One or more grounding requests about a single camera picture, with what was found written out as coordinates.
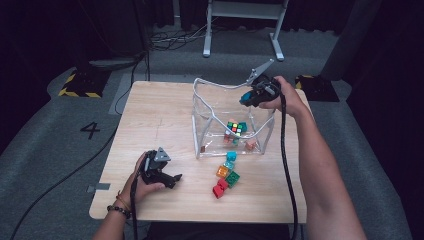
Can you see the cyan translucent building block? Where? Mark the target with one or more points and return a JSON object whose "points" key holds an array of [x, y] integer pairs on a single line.
{"points": [[243, 126]]}

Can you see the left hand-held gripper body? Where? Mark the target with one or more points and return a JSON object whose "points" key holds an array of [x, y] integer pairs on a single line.
{"points": [[151, 171]]}

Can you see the orange translucent building block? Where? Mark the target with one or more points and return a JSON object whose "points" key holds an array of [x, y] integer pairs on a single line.
{"points": [[222, 171]]}

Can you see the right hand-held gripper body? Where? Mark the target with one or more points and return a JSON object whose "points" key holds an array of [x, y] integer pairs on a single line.
{"points": [[266, 90]]}

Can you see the clear teal building block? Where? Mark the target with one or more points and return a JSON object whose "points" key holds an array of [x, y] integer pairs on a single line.
{"points": [[229, 165]]}

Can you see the white metal stand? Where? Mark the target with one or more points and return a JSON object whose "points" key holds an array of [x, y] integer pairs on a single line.
{"points": [[207, 33]]}

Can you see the black stand pole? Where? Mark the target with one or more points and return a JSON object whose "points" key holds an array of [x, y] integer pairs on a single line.
{"points": [[142, 33]]}

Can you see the black yellow striped floor pad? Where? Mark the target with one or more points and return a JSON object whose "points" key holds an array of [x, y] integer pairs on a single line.
{"points": [[83, 85], [320, 90]]}

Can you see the red building block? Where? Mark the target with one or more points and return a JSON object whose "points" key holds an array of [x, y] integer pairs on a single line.
{"points": [[217, 191], [222, 183]]}

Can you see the person's left hand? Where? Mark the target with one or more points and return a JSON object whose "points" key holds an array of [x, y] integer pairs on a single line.
{"points": [[138, 190]]}

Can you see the grey tape piece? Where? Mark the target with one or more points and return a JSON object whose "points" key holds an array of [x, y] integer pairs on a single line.
{"points": [[100, 187]]}

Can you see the grey stand base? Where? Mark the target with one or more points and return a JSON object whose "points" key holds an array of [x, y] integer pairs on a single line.
{"points": [[110, 63]]}

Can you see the colourful puzzle cube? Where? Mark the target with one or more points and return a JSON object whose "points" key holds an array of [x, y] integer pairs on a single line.
{"points": [[234, 128]]}

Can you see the grey pillar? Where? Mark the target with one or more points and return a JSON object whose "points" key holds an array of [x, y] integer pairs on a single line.
{"points": [[350, 40]]}

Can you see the salmon building block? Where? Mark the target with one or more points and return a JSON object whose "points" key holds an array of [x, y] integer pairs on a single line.
{"points": [[232, 121], [250, 145]]}

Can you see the transparent plastic bag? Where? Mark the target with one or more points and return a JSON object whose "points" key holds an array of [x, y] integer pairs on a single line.
{"points": [[213, 146]]}

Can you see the person's right hand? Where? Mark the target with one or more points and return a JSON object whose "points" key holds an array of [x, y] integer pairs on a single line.
{"points": [[291, 98]]}

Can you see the green building block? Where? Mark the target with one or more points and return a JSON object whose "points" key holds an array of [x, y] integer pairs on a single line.
{"points": [[233, 179]]}

